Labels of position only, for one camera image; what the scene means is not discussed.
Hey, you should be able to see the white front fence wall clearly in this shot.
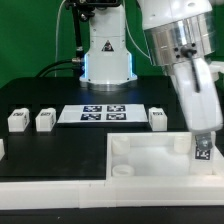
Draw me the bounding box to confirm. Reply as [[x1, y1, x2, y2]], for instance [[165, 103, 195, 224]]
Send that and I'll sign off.
[[0, 176, 224, 210]]

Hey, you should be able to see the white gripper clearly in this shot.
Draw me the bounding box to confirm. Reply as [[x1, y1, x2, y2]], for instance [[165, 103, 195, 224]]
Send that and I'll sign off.
[[173, 58, 223, 151]]

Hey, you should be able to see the white left fence piece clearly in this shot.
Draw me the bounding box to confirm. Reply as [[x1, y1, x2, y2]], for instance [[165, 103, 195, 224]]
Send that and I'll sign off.
[[0, 139, 5, 161]]

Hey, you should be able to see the grey thin cable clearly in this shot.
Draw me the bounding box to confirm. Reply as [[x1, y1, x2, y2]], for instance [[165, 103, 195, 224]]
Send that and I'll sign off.
[[54, 0, 68, 78]]

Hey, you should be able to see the white square tabletop tray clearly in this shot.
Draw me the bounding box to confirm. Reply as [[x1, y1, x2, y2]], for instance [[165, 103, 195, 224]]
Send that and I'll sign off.
[[106, 132, 224, 179]]

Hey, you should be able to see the white marker sheet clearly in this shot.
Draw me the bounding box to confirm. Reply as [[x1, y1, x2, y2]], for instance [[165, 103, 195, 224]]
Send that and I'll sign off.
[[58, 104, 148, 123]]

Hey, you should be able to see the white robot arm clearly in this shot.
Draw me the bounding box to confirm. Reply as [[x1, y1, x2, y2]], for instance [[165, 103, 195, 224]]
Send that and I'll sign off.
[[78, 0, 223, 150]]

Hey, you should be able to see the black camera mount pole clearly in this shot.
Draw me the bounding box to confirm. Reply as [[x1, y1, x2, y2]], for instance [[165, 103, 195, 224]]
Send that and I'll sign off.
[[65, 0, 95, 58]]

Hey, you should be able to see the black cable bundle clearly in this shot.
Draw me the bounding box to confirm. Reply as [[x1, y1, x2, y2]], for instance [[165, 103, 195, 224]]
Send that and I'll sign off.
[[35, 57, 84, 78]]

